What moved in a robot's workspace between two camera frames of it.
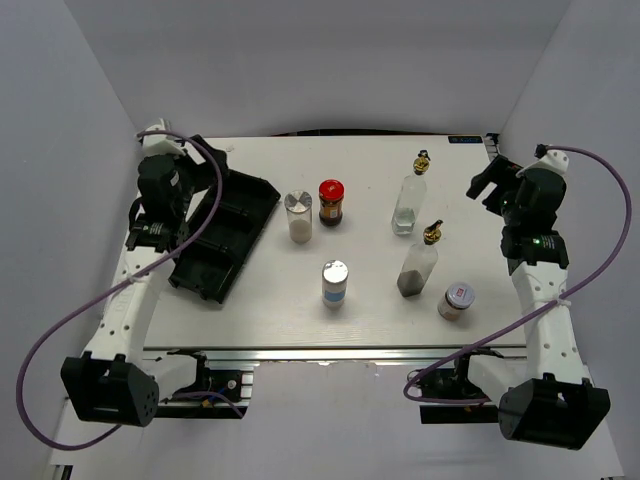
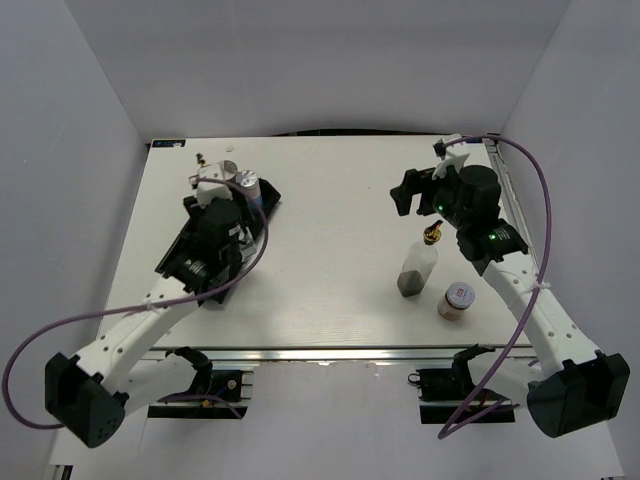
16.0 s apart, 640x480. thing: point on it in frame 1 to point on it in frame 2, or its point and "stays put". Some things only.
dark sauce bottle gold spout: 420,263 stays put
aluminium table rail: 340,355 stays put
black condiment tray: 245,202 stays put
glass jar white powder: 298,205 to 229,169
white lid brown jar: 457,297 stays put
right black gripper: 500,172 to 420,182
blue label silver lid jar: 334,283 to 248,181
